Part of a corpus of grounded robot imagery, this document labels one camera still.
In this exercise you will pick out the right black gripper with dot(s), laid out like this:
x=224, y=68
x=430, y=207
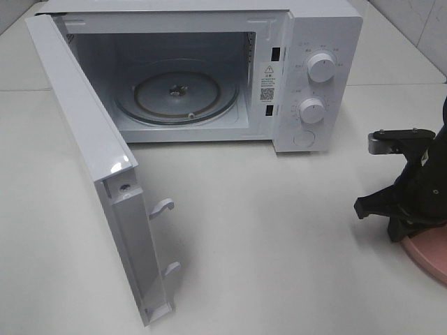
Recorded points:
x=421, y=194

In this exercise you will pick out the pink round plate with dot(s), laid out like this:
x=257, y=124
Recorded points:
x=428, y=251

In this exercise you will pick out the round door release button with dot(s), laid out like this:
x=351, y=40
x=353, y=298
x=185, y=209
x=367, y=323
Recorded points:
x=304, y=139

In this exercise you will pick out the white microwave door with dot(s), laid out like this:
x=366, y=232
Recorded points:
x=111, y=166

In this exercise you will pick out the lower white timer knob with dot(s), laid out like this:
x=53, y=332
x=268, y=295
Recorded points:
x=312, y=110

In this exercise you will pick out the upper white power knob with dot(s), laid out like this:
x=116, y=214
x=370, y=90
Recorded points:
x=321, y=67

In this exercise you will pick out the white microwave oven body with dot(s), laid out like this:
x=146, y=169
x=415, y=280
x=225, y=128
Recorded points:
x=110, y=37

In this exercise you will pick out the white warning label sticker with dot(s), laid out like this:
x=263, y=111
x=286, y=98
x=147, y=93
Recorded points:
x=268, y=79

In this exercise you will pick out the glass microwave turntable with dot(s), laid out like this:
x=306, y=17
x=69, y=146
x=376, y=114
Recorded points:
x=176, y=92

